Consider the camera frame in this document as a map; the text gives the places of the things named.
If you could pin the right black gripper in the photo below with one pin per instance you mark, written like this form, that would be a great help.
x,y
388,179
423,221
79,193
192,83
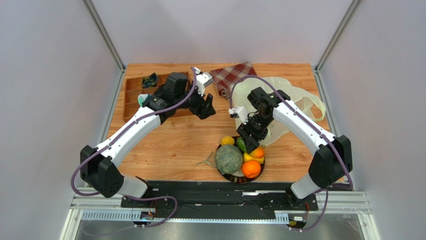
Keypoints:
x,y
252,133

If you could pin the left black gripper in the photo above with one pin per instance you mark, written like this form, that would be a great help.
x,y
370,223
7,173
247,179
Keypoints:
x,y
203,109

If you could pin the yellow fake bell pepper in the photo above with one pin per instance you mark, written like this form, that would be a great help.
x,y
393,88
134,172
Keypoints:
x,y
247,158

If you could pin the small yellow fake fruit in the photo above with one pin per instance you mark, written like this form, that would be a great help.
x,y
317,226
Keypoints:
x,y
227,140

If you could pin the orange fake fruit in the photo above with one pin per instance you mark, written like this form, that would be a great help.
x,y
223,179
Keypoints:
x,y
251,169

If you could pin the green netted fake melon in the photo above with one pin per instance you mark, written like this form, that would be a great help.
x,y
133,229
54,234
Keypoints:
x,y
228,159

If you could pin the dark rimmed ceramic plate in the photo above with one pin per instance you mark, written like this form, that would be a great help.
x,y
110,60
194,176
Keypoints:
x,y
238,176

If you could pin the green orange fake mango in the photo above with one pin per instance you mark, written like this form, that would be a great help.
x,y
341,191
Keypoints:
x,y
257,153

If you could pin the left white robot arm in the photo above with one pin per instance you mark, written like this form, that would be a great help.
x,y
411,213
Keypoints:
x,y
99,165

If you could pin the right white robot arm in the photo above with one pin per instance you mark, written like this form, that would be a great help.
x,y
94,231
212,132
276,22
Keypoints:
x,y
332,155

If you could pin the red plaid folded cloth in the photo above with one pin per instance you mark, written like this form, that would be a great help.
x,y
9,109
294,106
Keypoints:
x,y
224,78

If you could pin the dark patterned rolled sock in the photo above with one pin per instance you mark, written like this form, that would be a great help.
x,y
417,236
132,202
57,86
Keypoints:
x,y
150,81

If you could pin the teal white sock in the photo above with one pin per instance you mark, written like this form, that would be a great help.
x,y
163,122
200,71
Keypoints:
x,y
142,98

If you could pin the wooden compartment tray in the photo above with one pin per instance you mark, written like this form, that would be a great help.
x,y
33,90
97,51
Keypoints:
x,y
132,89

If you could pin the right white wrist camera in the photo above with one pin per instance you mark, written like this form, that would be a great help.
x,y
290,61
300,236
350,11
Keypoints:
x,y
240,113

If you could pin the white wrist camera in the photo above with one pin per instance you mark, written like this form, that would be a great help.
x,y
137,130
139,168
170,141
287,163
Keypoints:
x,y
240,113
202,80

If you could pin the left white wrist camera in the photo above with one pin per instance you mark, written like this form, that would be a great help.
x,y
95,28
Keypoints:
x,y
202,80

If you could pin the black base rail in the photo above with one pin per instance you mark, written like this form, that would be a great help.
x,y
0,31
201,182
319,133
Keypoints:
x,y
229,201

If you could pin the left aluminium frame post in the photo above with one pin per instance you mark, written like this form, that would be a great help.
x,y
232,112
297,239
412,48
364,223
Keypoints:
x,y
97,20

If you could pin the aluminium frame post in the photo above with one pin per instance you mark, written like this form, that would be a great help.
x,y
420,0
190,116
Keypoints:
x,y
338,33
97,20

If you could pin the right aluminium frame post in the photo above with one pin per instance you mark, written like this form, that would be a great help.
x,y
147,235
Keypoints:
x,y
338,33

